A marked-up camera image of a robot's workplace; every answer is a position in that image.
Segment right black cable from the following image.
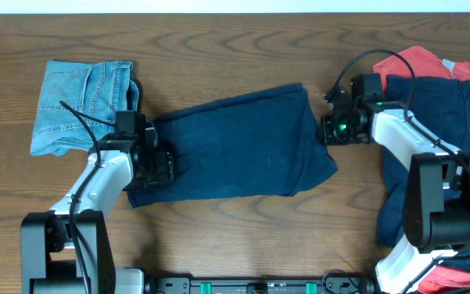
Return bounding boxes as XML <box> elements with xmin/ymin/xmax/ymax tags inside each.
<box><xmin>324</xmin><ymin>49</ymin><xmax>470</xmax><ymax>294</ymax></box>

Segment red t-shirt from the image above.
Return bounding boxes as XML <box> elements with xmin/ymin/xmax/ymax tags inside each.
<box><xmin>373</xmin><ymin>46</ymin><xmax>470</xmax><ymax>293</ymax></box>

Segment folded light blue jeans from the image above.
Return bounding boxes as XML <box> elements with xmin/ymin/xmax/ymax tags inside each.
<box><xmin>30</xmin><ymin>60</ymin><xmax>140</xmax><ymax>156</ymax></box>

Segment left black cable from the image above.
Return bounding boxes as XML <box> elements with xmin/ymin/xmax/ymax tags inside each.
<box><xmin>59</xmin><ymin>100</ymin><xmax>118</xmax><ymax>294</ymax></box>

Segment black cable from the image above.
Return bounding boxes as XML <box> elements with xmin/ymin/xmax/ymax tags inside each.
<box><xmin>324</xmin><ymin>49</ymin><xmax>470</xmax><ymax>294</ymax></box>
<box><xmin>59</xmin><ymin>100</ymin><xmax>118</xmax><ymax>294</ymax></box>

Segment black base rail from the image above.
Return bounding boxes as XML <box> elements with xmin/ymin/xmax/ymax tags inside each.
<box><xmin>114</xmin><ymin>267</ymin><xmax>379</xmax><ymax>294</ymax></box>

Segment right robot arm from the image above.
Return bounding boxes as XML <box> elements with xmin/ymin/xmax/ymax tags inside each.
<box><xmin>321</xmin><ymin>89</ymin><xmax>470</xmax><ymax>293</ymax></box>

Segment navy shorts in pile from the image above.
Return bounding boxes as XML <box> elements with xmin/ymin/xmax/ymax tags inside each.
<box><xmin>376</xmin><ymin>75</ymin><xmax>470</xmax><ymax>248</ymax></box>

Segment navy blue shorts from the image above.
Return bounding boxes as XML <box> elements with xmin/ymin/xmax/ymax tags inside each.
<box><xmin>127</xmin><ymin>83</ymin><xmax>338</xmax><ymax>207</ymax></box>

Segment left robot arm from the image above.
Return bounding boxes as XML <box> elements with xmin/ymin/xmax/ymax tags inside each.
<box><xmin>20</xmin><ymin>134</ymin><xmax>174</xmax><ymax>294</ymax></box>

